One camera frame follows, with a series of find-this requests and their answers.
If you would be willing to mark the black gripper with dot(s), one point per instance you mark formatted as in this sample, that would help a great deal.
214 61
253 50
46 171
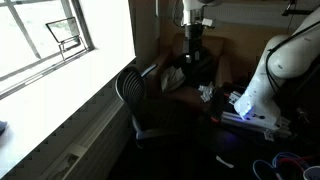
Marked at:
193 35

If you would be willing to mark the black cloth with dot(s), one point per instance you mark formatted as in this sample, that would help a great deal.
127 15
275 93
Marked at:
201 71

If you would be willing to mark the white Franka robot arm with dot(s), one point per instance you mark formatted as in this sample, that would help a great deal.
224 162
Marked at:
290 56

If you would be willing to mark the white crumpled cloth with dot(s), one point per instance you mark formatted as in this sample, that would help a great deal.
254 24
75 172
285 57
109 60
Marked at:
171 79

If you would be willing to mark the black office chair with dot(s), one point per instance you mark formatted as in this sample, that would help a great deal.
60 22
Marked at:
160 116

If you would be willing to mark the black box with red parts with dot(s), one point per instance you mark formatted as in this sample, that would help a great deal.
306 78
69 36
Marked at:
221 100

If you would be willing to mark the white marker pen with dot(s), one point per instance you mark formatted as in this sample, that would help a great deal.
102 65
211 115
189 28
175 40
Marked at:
224 162

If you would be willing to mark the framed sign stand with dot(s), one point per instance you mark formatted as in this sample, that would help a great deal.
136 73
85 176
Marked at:
63 30

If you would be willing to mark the radiator cover under sill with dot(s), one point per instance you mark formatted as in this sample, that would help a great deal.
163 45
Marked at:
93 146

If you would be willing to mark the white cup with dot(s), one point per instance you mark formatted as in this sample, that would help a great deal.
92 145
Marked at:
311 173

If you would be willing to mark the small blue object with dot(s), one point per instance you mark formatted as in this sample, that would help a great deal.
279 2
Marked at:
2 127

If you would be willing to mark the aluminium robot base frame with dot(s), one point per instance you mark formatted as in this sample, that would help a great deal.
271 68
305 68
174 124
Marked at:
253 125

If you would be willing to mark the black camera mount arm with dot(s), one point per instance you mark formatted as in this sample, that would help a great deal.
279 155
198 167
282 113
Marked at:
300 12

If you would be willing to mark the window frame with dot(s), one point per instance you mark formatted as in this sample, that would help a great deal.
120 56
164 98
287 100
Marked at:
20 25

